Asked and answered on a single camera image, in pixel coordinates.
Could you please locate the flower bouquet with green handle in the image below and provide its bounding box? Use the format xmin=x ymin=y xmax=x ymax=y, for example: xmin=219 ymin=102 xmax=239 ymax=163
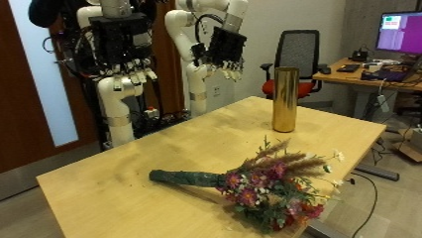
xmin=147 ymin=136 xmax=346 ymax=235

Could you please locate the white power strip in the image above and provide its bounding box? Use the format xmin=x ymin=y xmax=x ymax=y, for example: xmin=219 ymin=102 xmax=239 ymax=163
xmin=375 ymin=93 xmax=391 ymax=114

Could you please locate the black floor cable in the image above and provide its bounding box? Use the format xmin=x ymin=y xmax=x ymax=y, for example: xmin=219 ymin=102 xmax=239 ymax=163
xmin=348 ymin=172 xmax=379 ymax=238

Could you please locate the red emergency stop button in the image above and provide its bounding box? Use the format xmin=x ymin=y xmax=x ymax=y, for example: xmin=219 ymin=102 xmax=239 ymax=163
xmin=143 ymin=105 xmax=161 ymax=120

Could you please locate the black desk phone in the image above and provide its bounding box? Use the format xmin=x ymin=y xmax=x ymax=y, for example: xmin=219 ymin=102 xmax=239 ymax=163
xmin=351 ymin=48 xmax=370 ymax=63

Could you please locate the brown cardboard box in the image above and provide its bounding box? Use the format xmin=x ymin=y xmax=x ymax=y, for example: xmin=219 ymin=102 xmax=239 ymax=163
xmin=391 ymin=128 xmax=422 ymax=164

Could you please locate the wooden office desk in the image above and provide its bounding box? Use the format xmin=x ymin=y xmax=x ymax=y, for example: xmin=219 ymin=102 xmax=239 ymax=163
xmin=311 ymin=57 xmax=422 ymax=121

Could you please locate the grey table foot bar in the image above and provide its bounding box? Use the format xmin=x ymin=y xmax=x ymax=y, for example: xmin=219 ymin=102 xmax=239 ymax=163
xmin=352 ymin=163 xmax=400 ymax=182

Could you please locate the tall gold cylinder vase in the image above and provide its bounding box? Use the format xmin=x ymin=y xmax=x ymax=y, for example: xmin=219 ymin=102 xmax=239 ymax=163
xmin=270 ymin=66 xmax=300 ymax=134

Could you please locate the black keyboard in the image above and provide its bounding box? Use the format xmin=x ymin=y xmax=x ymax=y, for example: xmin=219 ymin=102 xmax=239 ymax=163
xmin=335 ymin=63 xmax=362 ymax=73

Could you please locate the computer monitor with purple screen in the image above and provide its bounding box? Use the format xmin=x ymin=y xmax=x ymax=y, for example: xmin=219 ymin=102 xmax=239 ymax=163
xmin=374 ymin=10 xmax=422 ymax=56

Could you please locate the dark jacket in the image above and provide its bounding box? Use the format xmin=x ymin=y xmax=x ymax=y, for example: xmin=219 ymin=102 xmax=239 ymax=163
xmin=28 ymin=0 xmax=65 ymax=29

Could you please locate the black mesh chair, red seat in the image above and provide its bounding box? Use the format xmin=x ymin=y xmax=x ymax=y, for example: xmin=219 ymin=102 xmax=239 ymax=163
xmin=258 ymin=29 xmax=330 ymax=100

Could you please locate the open laptop with purple screen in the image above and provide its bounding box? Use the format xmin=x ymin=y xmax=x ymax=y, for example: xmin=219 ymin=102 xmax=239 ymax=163
xmin=375 ymin=56 xmax=422 ymax=83

